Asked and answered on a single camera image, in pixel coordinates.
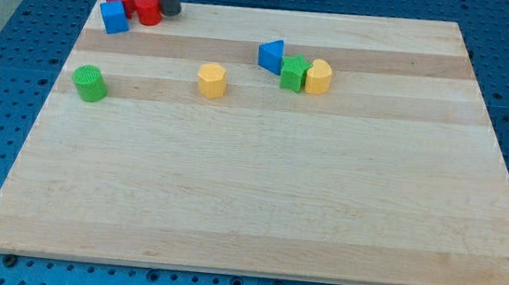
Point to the red cylinder block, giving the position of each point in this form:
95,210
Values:
148,12

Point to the green star block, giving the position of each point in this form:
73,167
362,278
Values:
293,73

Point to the yellow heart block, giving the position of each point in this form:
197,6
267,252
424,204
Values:
318,77

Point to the blue cube block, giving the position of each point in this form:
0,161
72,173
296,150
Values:
114,17

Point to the light wooden board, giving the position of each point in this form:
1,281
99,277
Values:
394,176

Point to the blue triangle block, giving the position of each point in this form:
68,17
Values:
270,56

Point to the yellow hexagon block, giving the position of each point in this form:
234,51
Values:
212,80

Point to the green cylinder block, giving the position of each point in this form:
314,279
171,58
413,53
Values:
89,83

